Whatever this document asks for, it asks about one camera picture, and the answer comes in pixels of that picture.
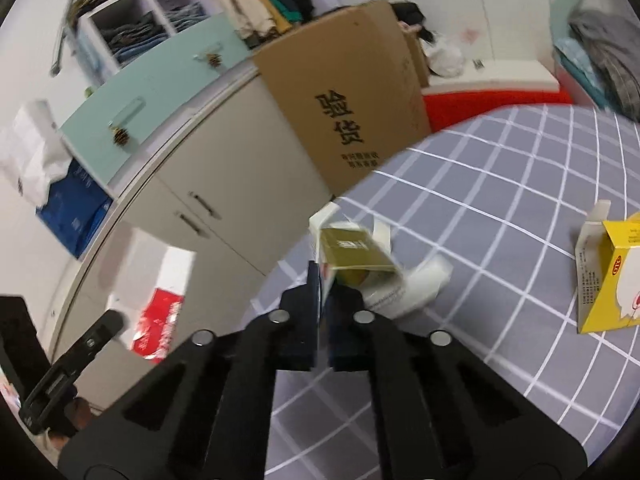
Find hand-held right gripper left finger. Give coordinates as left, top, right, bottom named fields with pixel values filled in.
left=57, top=260, right=321, bottom=480

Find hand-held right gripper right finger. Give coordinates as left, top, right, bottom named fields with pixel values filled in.
left=327, top=280, right=588, bottom=480

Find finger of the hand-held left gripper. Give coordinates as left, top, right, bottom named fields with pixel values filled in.
left=19, top=310, right=126, bottom=436
left=0, top=295, right=51, bottom=391

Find red and white packet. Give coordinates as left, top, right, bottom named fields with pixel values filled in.
left=131, top=287, right=186, bottom=363

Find gold cardboard box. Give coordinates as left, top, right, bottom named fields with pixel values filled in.
left=309, top=201, right=401, bottom=291

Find yellow cardboard box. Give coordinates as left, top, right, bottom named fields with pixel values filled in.
left=574, top=200, right=640, bottom=335

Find blue plastic package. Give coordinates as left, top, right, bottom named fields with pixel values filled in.
left=36, top=159, right=113, bottom=260

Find white cabinet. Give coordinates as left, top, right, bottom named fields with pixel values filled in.
left=45, top=67, right=336, bottom=411

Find grey grid bedsheet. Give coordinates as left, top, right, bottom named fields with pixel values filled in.
left=240, top=102, right=640, bottom=480

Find mint green drawer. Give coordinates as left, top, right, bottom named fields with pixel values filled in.
left=165, top=12, right=253, bottom=96
left=60, top=60, right=221, bottom=188

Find red storage box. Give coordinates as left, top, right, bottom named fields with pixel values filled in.
left=422, top=57, right=576, bottom=131

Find tall cardboard box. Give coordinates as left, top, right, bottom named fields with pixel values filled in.
left=251, top=0, right=433, bottom=196

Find small white plastic bag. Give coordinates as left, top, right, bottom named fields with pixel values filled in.
left=430, top=42, right=466, bottom=78

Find mustard hanging garment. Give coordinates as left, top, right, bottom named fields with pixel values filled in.
left=260, top=0, right=293, bottom=28

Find folded jeans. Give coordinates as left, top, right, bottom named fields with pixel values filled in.
left=107, top=15, right=166, bottom=53
left=165, top=2, right=208, bottom=31

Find black cloth item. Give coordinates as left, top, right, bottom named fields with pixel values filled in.
left=392, top=2, right=436, bottom=41

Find grey metal pole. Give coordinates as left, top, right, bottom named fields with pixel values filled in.
left=50, top=0, right=93, bottom=78

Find teal folded cloth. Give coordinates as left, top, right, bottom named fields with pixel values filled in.
left=552, top=35, right=608, bottom=108

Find pile of folded clothes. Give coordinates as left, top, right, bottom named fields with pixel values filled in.
left=567, top=9, right=640, bottom=121

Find metal cabinet handle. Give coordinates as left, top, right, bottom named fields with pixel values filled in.
left=187, top=191, right=222, bottom=220
left=177, top=212, right=211, bottom=238

